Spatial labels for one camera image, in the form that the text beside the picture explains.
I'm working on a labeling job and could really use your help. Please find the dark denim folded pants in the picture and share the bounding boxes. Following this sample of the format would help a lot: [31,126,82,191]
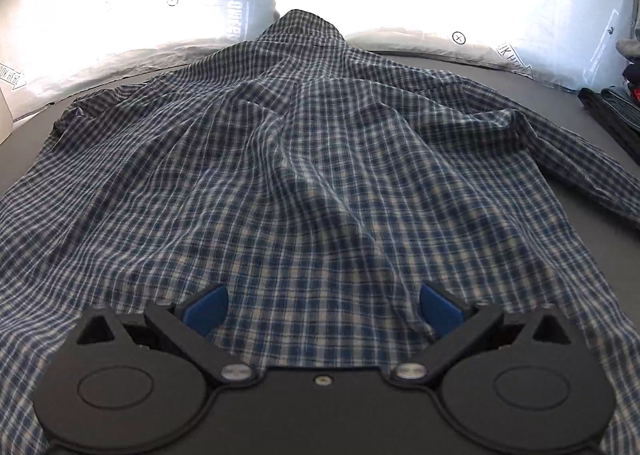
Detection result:
[600,87,640,123]

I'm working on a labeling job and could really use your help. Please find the blue plaid shirt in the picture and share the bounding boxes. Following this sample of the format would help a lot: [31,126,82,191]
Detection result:
[0,9,640,455]

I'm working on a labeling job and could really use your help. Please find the black folded garment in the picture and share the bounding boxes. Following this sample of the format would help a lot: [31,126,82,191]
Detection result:
[577,89,640,163]

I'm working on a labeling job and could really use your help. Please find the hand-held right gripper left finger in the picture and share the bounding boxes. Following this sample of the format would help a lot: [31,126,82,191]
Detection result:
[75,285,257,387]

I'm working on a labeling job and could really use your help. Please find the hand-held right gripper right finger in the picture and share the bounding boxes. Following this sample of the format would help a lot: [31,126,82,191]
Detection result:
[389,281,574,387]

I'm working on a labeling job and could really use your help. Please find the white carrot print curtain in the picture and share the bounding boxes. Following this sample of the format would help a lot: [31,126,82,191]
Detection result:
[0,0,638,128]

